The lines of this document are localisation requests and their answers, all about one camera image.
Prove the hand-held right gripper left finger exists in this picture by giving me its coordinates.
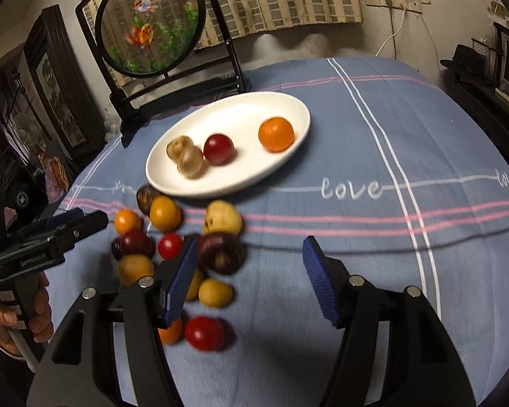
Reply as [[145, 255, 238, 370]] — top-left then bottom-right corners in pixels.
[[27, 236, 200, 407]]

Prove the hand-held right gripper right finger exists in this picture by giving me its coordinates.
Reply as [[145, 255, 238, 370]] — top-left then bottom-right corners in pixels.
[[302, 236, 478, 407]]

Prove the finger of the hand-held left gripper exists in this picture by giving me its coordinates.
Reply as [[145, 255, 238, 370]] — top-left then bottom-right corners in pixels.
[[8, 210, 110, 259], [46, 208, 86, 230]]

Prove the red cherry tomato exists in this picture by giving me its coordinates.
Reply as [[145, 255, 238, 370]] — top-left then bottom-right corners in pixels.
[[158, 233, 184, 260], [184, 316, 226, 352]]

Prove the small orange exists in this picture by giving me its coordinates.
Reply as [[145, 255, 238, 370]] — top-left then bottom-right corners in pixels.
[[114, 210, 144, 237], [158, 317, 184, 346]]

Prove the large dark purple tomato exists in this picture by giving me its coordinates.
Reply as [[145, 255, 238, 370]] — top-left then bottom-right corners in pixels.
[[196, 231, 247, 276]]

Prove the yellow-brown round fruit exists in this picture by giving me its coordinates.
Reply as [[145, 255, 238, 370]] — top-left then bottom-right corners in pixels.
[[118, 254, 155, 288]]

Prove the red plum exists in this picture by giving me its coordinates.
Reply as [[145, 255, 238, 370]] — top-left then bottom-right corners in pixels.
[[121, 230, 156, 260], [203, 133, 237, 167]]

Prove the orange-yellow round fruit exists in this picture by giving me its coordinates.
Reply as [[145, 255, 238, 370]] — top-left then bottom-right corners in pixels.
[[149, 196, 183, 233]]

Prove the tan striped round fruit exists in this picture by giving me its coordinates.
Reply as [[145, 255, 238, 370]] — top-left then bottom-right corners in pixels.
[[136, 186, 162, 216]]

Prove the yellow lumpy fruit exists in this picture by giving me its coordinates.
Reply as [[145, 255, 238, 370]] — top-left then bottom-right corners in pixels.
[[204, 200, 243, 238]]

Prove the white oval plate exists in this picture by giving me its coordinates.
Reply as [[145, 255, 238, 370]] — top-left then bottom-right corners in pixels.
[[145, 92, 312, 198]]

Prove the person's left hand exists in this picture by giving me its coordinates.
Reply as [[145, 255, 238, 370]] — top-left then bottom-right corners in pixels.
[[0, 271, 54, 357]]

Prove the black box with round logo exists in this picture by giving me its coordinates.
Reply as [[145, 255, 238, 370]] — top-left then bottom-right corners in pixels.
[[8, 184, 47, 221]]

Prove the orange pink bag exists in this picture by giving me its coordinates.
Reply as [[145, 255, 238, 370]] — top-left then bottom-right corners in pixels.
[[42, 156, 73, 198]]

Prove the electric fan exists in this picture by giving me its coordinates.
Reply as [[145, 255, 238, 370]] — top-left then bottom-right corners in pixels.
[[9, 112, 41, 155]]

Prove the beige round fruit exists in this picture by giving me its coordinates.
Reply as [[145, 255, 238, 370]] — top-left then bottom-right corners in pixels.
[[177, 146, 207, 179], [166, 136, 194, 160]]

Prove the black framed picture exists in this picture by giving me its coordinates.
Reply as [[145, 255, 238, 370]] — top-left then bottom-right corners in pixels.
[[23, 5, 107, 158]]

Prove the blue striped tablecloth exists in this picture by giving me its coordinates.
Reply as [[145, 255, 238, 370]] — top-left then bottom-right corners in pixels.
[[46, 57, 509, 407]]

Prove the large orange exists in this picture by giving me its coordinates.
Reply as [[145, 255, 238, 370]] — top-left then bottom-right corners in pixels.
[[258, 117, 295, 154]]

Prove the round goldfish glass screen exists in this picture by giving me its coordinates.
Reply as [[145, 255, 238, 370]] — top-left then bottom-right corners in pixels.
[[75, 0, 250, 149]]

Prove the dark desk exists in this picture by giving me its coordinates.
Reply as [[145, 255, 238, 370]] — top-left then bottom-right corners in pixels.
[[445, 68, 509, 170]]

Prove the black hat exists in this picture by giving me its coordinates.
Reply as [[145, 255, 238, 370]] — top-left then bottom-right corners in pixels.
[[440, 44, 497, 85]]

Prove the checked beige curtain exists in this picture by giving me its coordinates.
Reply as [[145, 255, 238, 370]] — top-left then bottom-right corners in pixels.
[[74, 0, 364, 88]]

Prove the white cable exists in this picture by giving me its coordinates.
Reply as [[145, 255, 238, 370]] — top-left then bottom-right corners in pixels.
[[375, 5, 408, 58]]

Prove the wall power outlet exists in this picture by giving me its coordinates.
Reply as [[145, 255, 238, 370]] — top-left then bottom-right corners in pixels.
[[362, 0, 423, 13]]

